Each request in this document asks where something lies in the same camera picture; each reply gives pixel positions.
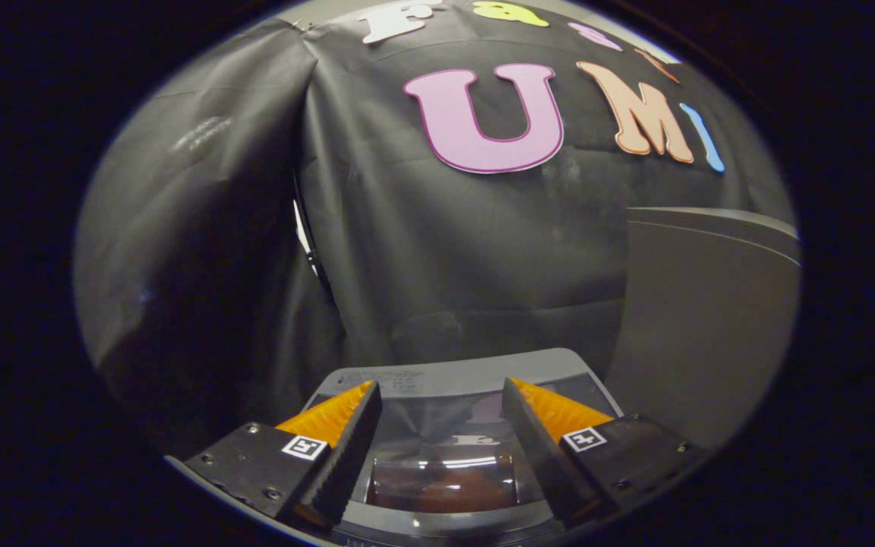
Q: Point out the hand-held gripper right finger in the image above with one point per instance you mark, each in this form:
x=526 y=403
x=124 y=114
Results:
x=540 y=456

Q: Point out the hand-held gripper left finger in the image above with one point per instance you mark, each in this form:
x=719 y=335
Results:
x=348 y=456

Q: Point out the grey washing machine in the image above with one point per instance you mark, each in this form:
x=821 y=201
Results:
x=453 y=371

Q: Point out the black backdrop cloth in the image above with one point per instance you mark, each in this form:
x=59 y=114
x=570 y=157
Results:
x=217 y=228

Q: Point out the beige cabinet with dark frame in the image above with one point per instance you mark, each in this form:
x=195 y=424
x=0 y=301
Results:
x=696 y=319

